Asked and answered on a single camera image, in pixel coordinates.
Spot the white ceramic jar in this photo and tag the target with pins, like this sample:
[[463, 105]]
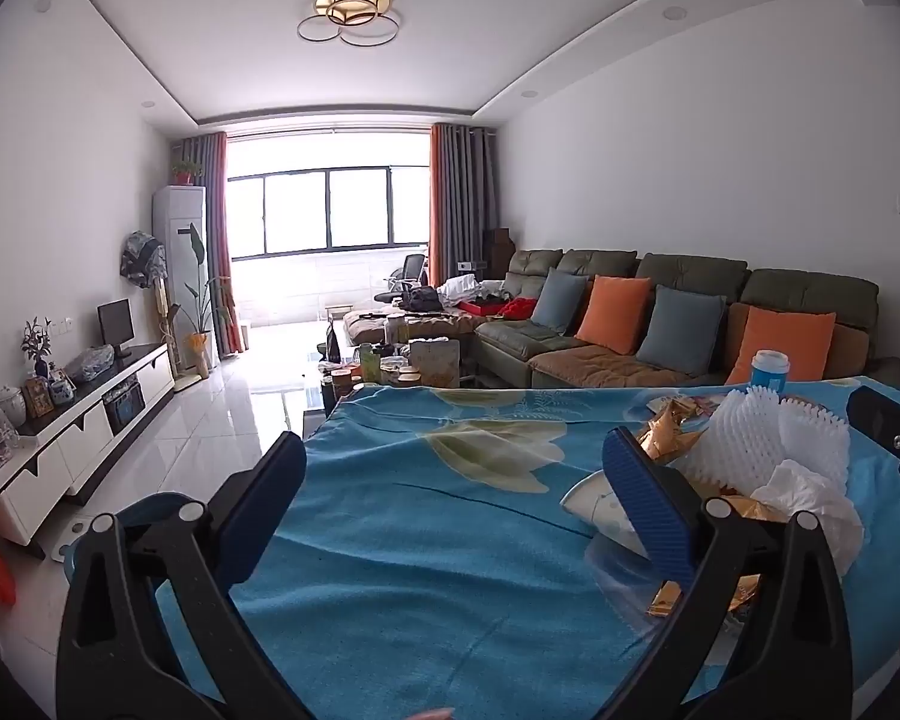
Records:
[[11, 406]]

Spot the white paper cup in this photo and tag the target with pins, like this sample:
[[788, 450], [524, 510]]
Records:
[[596, 502]]

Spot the blue and white porcelain jar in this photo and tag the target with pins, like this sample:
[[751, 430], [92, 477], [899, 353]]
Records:
[[61, 388]]

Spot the white bathroom scale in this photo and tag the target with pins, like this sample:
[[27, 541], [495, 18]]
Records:
[[64, 536]]

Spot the brown ottoman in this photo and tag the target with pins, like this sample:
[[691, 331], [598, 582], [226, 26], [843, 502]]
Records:
[[367, 326]]

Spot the grey office chair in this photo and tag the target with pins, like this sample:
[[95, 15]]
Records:
[[412, 270]]

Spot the orange and grey curtain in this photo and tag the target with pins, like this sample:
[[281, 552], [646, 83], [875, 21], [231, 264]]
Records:
[[214, 240], [457, 202]]

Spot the covered standing fan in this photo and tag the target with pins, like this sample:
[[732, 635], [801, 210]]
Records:
[[142, 259]]

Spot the group of glass jars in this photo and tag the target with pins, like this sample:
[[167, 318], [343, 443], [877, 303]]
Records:
[[367, 367]]

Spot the orange cushion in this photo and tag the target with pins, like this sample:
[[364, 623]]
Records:
[[784, 334], [613, 315]]

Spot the black monitor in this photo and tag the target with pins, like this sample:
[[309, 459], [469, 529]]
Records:
[[115, 322]]

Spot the plant in blue vase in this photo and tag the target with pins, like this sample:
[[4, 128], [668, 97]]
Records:
[[37, 341]]

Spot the small gold foil wrapper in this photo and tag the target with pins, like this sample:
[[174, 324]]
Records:
[[735, 589]]

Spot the black bag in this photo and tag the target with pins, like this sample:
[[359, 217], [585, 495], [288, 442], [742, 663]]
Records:
[[422, 298]]

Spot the dark glass coffee table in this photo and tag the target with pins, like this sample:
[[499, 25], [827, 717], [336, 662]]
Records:
[[322, 405]]

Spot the white tissue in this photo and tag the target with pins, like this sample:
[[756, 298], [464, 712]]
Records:
[[810, 499]]

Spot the teal plastic bin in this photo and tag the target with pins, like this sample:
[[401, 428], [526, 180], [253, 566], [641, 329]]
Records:
[[150, 510]]

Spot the clear plastic bag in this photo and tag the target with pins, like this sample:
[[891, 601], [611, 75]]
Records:
[[630, 592]]

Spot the large window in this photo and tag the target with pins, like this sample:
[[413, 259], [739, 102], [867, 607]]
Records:
[[330, 210]]

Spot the brown boxes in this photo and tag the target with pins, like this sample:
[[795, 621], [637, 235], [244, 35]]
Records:
[[499, 251]]

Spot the white TV cabinet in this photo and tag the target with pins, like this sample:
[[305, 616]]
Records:
[[60, 457]]

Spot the wooden picture frame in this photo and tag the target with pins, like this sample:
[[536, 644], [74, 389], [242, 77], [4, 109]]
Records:
[[39, 397]]

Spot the blue floral blanket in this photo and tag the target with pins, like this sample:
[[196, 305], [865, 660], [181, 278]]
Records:
[[435, 555]]

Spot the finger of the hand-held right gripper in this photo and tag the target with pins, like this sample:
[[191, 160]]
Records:
[[874, 409]]

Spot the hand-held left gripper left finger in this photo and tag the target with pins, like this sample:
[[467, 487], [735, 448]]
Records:
[[270, 495]]

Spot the red cloth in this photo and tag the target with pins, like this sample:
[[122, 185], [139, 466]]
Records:
[[517, 307]]

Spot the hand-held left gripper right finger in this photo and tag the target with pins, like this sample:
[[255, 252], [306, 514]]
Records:
[[645, 495]]

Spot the white foam net sleeve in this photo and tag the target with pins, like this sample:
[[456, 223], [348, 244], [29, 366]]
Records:
[[750, 435]]

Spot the colourful snack packet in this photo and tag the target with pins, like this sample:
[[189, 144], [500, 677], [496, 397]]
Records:
[[682, 405]]

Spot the white clothes pile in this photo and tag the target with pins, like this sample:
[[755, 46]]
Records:
[[469, 289]]

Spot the white standing air conditioner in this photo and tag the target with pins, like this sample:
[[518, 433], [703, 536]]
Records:
[[176, 240]]

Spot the tall leafy plant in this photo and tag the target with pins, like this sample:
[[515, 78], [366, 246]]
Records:
[[206, 300]]

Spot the small potted plant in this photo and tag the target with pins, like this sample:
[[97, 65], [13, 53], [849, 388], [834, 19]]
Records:
[[184, 171]]

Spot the clear plastic wrapped bundle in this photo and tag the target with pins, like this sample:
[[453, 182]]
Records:
[[88, 366]]

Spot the blue-grey cushion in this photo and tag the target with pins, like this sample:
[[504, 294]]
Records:
[[559, 304], [681, 330]]

